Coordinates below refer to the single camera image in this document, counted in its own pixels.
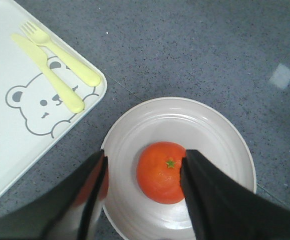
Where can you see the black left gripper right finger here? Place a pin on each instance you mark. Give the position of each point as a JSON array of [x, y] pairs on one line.
[[221, 209]]

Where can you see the yellow plastic fork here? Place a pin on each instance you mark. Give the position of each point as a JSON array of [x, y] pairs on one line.
[[41, 38]]

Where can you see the yellow plastic knife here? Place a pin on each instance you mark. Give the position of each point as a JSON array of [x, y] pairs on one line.
[[73, 102]]

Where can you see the orange tangerine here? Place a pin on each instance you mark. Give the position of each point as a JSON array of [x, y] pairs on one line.
[[158, 172]]

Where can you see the white bear print tray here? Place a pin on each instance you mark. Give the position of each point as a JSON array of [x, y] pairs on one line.
[[32, 116]]

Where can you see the beige round plate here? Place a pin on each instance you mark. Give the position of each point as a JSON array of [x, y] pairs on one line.
[[186, 122]]

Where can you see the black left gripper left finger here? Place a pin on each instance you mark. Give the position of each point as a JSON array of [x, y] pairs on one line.
[[69, 211]]

